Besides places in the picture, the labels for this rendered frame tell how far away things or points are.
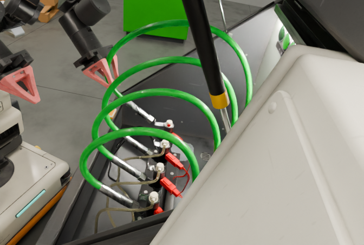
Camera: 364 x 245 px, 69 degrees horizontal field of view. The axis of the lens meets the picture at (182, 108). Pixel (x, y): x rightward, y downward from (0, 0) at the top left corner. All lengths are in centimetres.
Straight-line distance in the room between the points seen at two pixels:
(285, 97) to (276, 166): 5
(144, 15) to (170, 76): 304
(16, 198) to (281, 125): 162
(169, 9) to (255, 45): 306
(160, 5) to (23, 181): 292
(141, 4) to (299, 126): 384
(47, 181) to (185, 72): 110
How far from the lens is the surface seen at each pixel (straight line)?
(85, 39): 69
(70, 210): 81
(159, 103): 109
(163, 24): 60
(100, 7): 66
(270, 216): 17
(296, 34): 66
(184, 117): 112
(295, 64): 22
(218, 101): 29
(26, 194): 173
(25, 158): 190
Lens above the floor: 162
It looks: 37 degrees down
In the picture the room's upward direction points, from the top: 10 degrees clockwise
